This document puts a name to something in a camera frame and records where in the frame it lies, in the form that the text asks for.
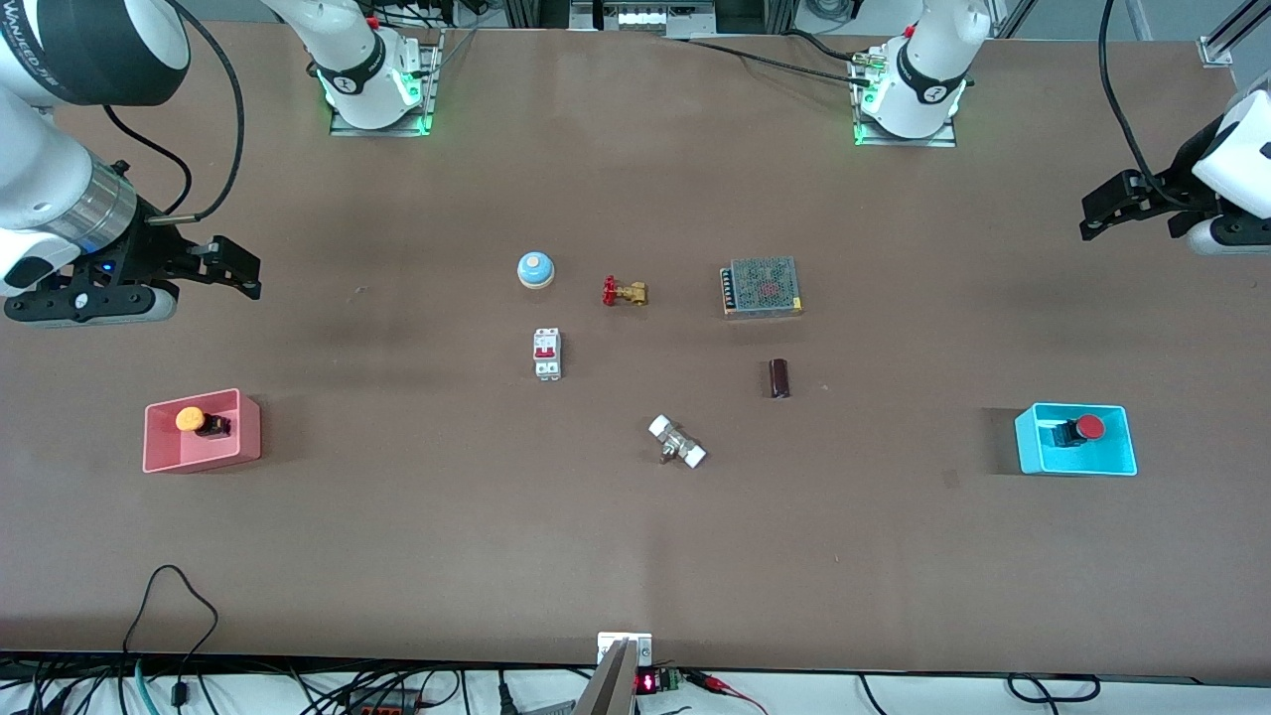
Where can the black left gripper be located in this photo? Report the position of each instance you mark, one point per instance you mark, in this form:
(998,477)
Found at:
(1178,176)

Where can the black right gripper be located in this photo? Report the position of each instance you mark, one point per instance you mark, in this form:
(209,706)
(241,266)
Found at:
(156,247)

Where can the yellow push button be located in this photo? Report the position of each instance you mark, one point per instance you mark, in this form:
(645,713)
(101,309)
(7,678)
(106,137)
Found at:
(191,419)

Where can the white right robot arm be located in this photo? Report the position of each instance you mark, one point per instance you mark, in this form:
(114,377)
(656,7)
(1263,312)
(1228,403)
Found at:
(50,149)

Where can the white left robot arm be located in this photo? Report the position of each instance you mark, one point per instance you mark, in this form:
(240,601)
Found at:
(928,70)

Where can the pink plastic bin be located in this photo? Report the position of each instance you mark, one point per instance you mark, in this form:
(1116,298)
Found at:
(164,447)

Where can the red push button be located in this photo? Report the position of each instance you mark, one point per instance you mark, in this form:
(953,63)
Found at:
(1090,428)

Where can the cyan plastic bin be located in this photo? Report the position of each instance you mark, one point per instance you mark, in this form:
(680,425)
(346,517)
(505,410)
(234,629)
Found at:
(1077,462)

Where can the blue bell with orange top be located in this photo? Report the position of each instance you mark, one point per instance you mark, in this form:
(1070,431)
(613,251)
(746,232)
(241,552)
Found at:
(535,270)

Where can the metal mesh power supply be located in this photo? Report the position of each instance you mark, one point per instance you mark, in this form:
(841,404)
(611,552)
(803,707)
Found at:
(763,286)

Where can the dark brown cylindrical capacitor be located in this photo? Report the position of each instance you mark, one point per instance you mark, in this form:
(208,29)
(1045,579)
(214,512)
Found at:
(779,378)

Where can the metal valve with white ends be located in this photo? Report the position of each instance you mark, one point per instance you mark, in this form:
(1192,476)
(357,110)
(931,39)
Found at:
(676,441)

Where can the white power strip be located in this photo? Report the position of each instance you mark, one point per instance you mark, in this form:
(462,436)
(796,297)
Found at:
(635,15)

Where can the small red display module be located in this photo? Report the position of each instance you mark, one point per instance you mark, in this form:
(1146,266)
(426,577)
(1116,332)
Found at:
(655,682)

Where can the aluminium frame profile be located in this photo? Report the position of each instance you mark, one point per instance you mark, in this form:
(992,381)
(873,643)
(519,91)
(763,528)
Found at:
(1231,40)

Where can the white circuit breaker red switch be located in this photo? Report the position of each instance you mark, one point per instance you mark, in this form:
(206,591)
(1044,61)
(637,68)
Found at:
(547,355)

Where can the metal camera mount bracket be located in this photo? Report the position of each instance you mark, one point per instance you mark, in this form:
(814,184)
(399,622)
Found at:
(621,675)

